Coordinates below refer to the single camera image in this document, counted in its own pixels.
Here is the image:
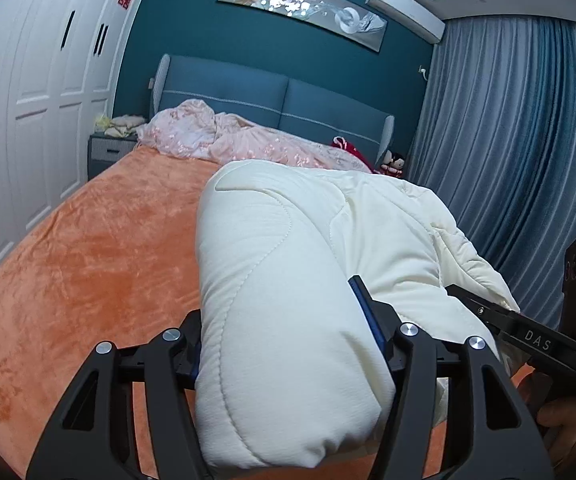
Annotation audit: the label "grey nightstand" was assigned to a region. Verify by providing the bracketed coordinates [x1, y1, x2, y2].
[87, 135, 141, 181]

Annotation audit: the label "pink floral quilt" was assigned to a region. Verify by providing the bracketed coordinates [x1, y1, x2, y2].
[135, 100, 369, 173]

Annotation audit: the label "small plush doll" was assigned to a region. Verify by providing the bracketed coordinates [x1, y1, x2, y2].
[379, 149, 407, 177]

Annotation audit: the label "white air conditioner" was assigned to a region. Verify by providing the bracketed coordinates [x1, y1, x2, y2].
[365, 0, 446, 43]

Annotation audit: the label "blue-grey curtain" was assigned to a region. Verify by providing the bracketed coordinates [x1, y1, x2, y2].
[403, 15, 576, 331]

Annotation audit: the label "blue upholstered headboard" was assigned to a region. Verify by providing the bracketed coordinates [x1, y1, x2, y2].
[149, 54, 396, 168]

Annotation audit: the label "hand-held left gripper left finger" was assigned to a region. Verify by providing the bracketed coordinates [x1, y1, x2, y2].
[25, 309, 210, 480]

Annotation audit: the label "red cloth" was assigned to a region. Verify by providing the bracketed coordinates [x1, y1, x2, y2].
[332, 136, 375, 173]

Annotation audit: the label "orange velvet bed blanket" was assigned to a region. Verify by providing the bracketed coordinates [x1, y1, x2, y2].
[0, 149, 539, 480]

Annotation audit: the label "cream quilted jacket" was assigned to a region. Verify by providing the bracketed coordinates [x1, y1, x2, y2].
[193, 160, 521, 471]

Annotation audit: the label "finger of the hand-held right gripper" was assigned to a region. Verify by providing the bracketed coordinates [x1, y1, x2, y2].
[445, 284, 515, 333]

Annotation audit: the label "beige cloth pile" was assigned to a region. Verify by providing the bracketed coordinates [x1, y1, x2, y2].
[93, 114, 148, 138]

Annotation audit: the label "person's right hand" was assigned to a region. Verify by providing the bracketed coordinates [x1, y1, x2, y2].
[535, 395, 576, 468]

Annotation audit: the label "silver floral wall art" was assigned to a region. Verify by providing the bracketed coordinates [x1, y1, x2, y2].
[220, 0, 389, 53]

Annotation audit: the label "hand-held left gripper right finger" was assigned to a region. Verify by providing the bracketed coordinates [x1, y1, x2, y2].
[347, 275, 555, 480]

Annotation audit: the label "white wardrobe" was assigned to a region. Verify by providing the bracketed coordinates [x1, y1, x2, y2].
[0, 0, 161, 306]

